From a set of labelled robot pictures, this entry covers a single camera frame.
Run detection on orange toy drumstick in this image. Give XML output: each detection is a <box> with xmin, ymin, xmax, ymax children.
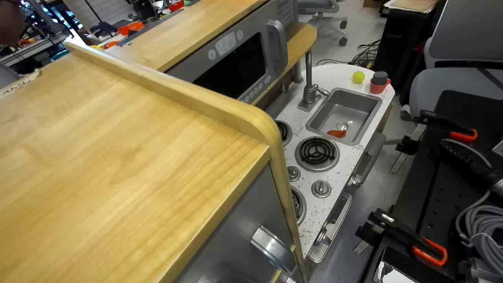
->
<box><xmin>325</xmin><ymin>121</ymin><xmax>355</xmax><ymax>140</ymax></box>

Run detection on black toy stove burner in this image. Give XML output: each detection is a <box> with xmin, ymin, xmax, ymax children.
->
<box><xmin>274</xmin><ymin>119</ymin><xmax>293</xmax><ymax>146</ymax></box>
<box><xmin>293</xmin><ymin>135</ymin><xmax>341</xmax><ymax>173</ymax></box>
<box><xmin>290</xmin><ymin>187</ymin><xmax>307</xmax><ymax>226</ymax></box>

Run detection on grey toy faucet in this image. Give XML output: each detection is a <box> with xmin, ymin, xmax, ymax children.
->
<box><xmin>296</xmin><ymin>52</ymin><xmax>330</xmax><ymax>110</ymax></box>

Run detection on grey toy microwave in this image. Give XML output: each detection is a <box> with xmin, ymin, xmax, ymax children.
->
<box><xmin>166</xmin><ymin>0</ymin><xmax>301</xmax><ymax>107</ymax></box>

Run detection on metal sink basin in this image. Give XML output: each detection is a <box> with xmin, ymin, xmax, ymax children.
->
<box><xmin>304</xmin><ymin>86</ymin><xmax>383</xmax><ymax>147</ymax></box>

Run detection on wooden toy play kitchen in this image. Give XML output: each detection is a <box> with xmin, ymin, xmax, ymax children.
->
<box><xmin>0</xmin><ymin>0</ymin><xmax>397</xmax><ymax>283</ymax></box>

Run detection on red cup with grey lid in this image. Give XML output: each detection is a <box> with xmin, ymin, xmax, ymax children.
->
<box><xmin>367</xmin><ymin>69</ymin><xmax>391</xmax><ymax>96</ymax></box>

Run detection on grey swivel chair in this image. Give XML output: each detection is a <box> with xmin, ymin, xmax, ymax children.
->
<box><xmin>296</xmin><ymin>0</ymin><xmax>350</xmax><ymax>47</ymax></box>

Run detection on black cabinet with wooden top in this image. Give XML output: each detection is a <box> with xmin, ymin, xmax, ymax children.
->
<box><xmin>372</xmin><ymin>0</ymin><xmax>447</xmax><ymax>102</ymax></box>

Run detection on black perforated board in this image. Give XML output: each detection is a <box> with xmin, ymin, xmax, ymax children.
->
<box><xmin>359</xmin><ymin>89</ymin><xmax>503</xmax><ymax>283</ymax></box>

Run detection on black clamp with orange grip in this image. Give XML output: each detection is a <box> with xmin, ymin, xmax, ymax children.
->
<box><xmin>353</xmin><ymin>207</ymin><xmax>449</xmax><ymax>269</ymax></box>
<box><xmin>396</xmin><ymin>108</ymin><xmax>479</xmax><ymax>157</ymax></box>

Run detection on grey office chair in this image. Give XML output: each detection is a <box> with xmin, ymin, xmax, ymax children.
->
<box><xmin>407</xmin><ymin>0</ymin><xmax>503</xmax><ymax>119</ymax></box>

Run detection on black handheld tool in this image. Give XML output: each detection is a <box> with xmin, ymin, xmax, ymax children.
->
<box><xmin>438</xmin><ymin>136</ymin><xmax>503</xmax><ymax>199</ymax></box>

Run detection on grey cabinet door handle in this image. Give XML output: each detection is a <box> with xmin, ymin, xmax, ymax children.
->
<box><xmin>249</xmin><ymin>225</ymin><xmax>298</xmax><ymax>276</ymax></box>

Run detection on grey oven door handle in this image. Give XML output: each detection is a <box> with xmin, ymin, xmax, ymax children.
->
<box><xmin>345</xmin><ymin>132</ymin><xmax>386</xmax><ymax>188</ymax></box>
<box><xmin>306</xmin><ymin>192</ymin><xmax>353</xmax><ymax>264</ymax></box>

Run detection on loose floor cables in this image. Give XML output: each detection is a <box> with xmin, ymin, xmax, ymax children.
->
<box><xmin>347</xmin><ymin>37</ymin><xmax>383</xmax><ymax>69</ymax></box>

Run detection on grey coiled cable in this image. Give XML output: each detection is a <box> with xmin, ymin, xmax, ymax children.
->
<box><xmin>452</xmin><ymin>190</ymin><xmax>503</xmax><ymax>280</ymax></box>

